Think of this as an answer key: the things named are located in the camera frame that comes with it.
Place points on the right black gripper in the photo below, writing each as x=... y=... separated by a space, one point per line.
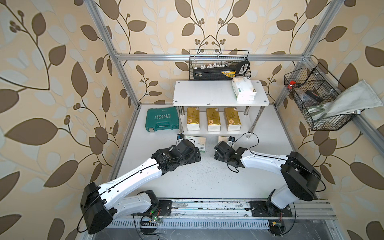
x=218 y=157

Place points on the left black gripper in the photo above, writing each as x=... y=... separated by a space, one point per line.
x=194 y=158

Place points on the white tissue pack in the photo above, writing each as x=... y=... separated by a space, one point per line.
x=243 y=89
x=199 y=142
x=223 y=138

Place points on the gold tissue pack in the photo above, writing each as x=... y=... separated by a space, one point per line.
x=213 y=119
x=193 y=119
x=232 y=118

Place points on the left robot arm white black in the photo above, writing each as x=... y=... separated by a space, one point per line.
x=101 y=204

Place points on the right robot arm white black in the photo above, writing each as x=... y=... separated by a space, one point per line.
x=301 y=178

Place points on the white two-tier shelf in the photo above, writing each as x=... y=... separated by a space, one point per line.
x=218 y=95

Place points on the green plastic tool case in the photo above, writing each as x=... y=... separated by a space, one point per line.
x=162 y=119

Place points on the black yellow tool box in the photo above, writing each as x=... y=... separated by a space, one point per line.
x=221 y=73

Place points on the white cloth rag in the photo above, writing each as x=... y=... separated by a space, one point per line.
x=358 y=97

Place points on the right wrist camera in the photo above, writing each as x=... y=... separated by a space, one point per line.
x=231 y=141

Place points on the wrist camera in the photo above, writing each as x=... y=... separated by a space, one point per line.
x=231 y=141
x=180 y=137

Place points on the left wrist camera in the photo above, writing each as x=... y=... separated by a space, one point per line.
x=180 y=137

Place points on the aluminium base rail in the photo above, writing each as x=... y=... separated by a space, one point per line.
x=233 y=214

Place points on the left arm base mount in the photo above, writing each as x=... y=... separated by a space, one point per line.
x=164 y=208

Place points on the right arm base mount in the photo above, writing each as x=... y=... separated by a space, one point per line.
x=262 y=209

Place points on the back black wire basket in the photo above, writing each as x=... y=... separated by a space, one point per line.
x=219 y=57

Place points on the black wire basket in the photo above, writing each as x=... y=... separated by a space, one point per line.
x=219 y=57
x=311 y=91

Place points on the right black wire basket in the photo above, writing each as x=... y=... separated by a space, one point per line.
x=311 y=91

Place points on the aluminium cage frame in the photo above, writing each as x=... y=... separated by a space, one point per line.
x=344 y=38

